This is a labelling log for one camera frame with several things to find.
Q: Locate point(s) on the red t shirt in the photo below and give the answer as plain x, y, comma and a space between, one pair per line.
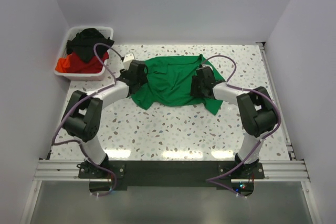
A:
74, 64

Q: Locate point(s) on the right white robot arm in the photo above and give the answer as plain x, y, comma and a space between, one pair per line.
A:
258, 114

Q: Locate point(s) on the orange t shirt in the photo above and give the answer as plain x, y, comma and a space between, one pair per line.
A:
63, 65

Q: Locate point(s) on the green t shirt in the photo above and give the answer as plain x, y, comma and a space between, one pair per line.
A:
169, 83

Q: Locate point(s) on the white laundry basket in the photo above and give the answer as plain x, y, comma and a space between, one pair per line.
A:
101, 52

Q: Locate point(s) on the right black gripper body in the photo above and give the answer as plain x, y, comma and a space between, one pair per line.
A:
197, 86

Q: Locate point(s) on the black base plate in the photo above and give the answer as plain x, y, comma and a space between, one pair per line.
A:
120, 175

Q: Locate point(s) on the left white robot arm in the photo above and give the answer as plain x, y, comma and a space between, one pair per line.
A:
82, 115

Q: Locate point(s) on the black t shirt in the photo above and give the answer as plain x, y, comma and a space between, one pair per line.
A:
84, 41

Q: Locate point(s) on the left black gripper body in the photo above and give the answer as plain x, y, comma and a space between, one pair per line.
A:
143, 80

